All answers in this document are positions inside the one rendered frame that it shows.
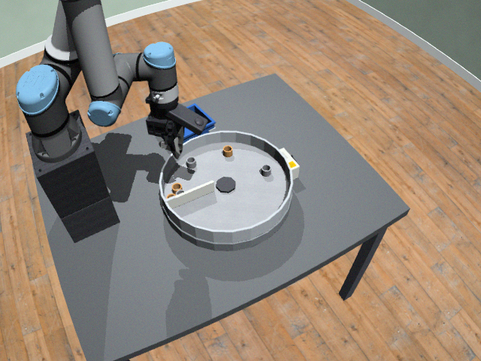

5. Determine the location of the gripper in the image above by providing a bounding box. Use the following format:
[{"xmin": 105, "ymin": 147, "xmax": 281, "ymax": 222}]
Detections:
[{"xmin": 145, "ymin": 94, "xmax": 185, "ymax": 159}]

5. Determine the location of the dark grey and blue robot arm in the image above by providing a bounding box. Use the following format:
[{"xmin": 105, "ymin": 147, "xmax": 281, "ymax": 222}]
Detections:
[{"xmin": 16, "ymin": 0, "xmax": 208, "ymax": 163}]

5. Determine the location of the blue crate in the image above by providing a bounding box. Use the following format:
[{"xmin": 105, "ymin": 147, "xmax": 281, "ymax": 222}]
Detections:
[{"xmin": 183, "ymin": 103, "xmax": 216, "ymax": 143}]

